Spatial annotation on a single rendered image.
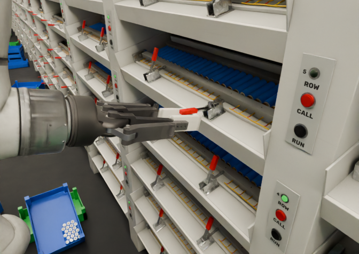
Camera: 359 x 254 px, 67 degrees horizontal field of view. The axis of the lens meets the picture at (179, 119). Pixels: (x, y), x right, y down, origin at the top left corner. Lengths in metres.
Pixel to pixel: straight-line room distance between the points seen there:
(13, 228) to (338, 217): 0.89
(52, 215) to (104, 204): 0.28
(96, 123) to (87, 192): 1.41
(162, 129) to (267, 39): 0.20
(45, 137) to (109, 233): 1.20
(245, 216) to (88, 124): 0.37
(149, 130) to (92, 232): 1.20
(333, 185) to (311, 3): 0.23
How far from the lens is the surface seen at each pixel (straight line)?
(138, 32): 0.92
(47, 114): 0.37
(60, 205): 1.60
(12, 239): 1.02
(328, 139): 0.37
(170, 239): 1.05
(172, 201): 0.90
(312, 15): 0.36
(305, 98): 0.36
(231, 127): 0.51
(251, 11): 0.48
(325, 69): 0.35
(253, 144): 0.47
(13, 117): 0.37
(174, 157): 0.75
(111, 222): 1.58
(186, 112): 0.50
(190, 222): 0.84
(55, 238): 1.55
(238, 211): 0.61
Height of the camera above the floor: 1.14
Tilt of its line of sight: 27 degrees down
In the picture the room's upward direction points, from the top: straight up
